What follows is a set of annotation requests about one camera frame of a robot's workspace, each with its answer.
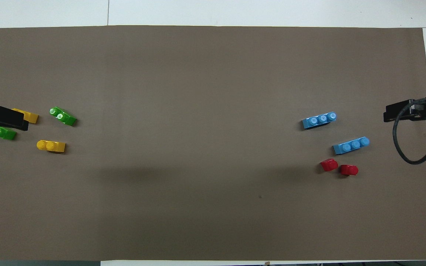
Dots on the green two-stud toy brick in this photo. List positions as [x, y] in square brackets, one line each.
[65, 118]
[6, 134]

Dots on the blue three-stud toy brick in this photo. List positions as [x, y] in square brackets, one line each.
[318, 121]
[350, 146]

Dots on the yellow two-stud toy brick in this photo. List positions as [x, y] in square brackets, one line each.
[52, 146]
[32, 117]

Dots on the red one-stud toy brick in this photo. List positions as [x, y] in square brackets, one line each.
[349, 170]
[328, 165]

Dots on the brown paper table mat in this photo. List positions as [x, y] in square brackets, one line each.
[213, 92]

